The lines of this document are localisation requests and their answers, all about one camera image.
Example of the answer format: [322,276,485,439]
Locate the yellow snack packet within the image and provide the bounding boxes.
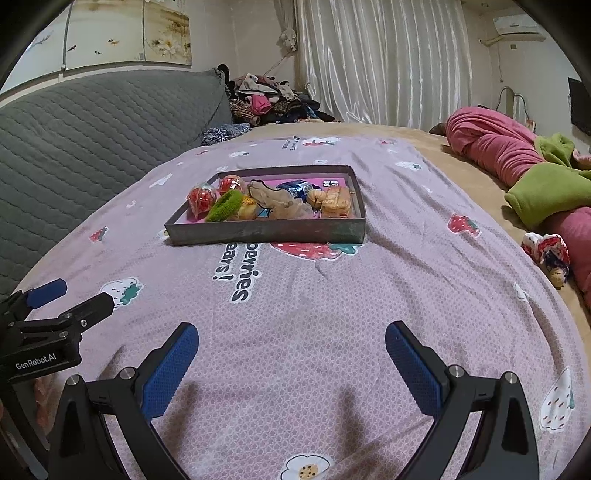
[238,196,262,220]

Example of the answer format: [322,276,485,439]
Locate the blue snack packet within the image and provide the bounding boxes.
[277,179,315,199]

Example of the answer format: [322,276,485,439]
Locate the small rag doll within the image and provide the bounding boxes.
[522,232,571,289]

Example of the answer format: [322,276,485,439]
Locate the red candy packet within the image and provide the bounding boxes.
[186,182,218,220]
[217,174,247,197]

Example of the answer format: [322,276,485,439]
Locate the green fuzzy ring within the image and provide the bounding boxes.
[205,190,244,222]

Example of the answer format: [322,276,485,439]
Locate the blue patterned cloth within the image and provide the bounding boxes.
[201,124,252,146]

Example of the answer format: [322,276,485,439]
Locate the grey quilted headboard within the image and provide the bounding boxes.
[0,68,232,296]

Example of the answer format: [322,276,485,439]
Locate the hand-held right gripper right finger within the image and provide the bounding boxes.
[385,320,541,480]

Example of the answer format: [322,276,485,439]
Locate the pile of clothes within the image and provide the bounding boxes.
[224,71,342,126]

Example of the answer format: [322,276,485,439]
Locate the floral wall painting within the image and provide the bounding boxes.
[0,0,192,93]

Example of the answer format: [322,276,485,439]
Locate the pink printed bedsheet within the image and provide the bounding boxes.
[11,134,578,480]

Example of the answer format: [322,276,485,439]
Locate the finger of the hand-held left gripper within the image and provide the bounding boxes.
[58,292,115,330]
[0,278,68,326]

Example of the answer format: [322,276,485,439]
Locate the white curtain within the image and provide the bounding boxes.
[295,0,474,127]

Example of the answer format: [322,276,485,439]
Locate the beige plush toy with glasses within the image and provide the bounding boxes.
[248,180,315,220]

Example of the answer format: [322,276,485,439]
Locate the black television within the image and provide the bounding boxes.
[567,78,591,137]

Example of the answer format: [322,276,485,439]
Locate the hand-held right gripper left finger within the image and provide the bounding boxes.
[48,322,200,480]

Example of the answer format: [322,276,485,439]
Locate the orange cracker packet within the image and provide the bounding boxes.
[320,185,354,219]

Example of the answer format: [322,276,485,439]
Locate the green blanket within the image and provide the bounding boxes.
[504,133,591,230]

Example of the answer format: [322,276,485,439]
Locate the grey shallow box pink inside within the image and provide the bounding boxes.
[165,164,368,246]

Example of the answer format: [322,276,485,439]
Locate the white air conditioner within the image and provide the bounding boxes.
[492,14,541,37]

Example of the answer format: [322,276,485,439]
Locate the pink quilt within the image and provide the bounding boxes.
[445,106,591,310]

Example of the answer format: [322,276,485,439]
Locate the metal frame chair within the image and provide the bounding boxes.
[498,86,536,132]

